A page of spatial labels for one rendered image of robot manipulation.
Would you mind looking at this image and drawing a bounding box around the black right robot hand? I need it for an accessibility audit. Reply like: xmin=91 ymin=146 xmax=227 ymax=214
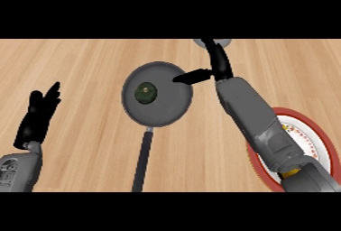
xmin=171 ymin=38 xmax=234 ymax=86

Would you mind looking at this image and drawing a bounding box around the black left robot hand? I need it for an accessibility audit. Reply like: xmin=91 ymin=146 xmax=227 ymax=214
xmin=11 ymin=81 xmax=62 ymax=151

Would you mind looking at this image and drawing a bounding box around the grey round object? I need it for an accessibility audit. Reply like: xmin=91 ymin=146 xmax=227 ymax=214
xmin=191 ymin=38 xmax=233 ymax=49

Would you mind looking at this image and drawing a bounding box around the dark green squash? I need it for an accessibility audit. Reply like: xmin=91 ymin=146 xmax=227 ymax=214
xmin=132 ymin=81 xmax=158 ymax=106

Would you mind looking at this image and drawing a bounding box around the grey frying pan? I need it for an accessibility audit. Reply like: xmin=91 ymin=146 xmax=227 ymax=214
xmin=119 ymin=60 xmax=194 ymax=193

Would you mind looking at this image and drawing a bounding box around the red rimmed white plate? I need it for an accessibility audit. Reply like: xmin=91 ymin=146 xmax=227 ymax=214
xmin=245 ymin=106 xmax=341 ymax=193

